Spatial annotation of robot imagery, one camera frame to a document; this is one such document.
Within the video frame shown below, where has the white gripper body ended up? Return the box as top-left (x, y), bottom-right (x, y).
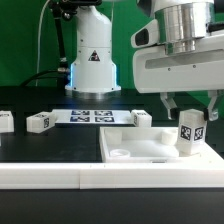
top-left (131, 19), bottom-right (224, 93)

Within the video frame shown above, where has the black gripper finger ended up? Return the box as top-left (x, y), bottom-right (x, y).
top-left (204, 90), bottom-right (220, 121)
top-left (160, 92), bottom-right (178, 120)

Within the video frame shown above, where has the white square tabletop part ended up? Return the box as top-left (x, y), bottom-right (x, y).
top-left (99, 127), bottom-right (207, 163)

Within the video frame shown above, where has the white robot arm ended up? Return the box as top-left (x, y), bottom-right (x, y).
top-left (70, 0), bottom-right (224, 121)

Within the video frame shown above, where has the white U-shaped obstacle fence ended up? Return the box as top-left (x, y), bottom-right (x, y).
top-left (0, 133), bottom-right (224, 189)

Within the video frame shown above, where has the white sheet with tags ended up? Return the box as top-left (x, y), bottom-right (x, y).
top-left (53, 109), bottom-right (131, 125)

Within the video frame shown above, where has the black cable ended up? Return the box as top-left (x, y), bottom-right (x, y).
top-left (20, 68), bottom-right (71, 88)

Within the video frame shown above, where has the white cable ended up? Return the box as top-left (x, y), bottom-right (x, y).
top-left (35, 0), bottom-right (51, 88)

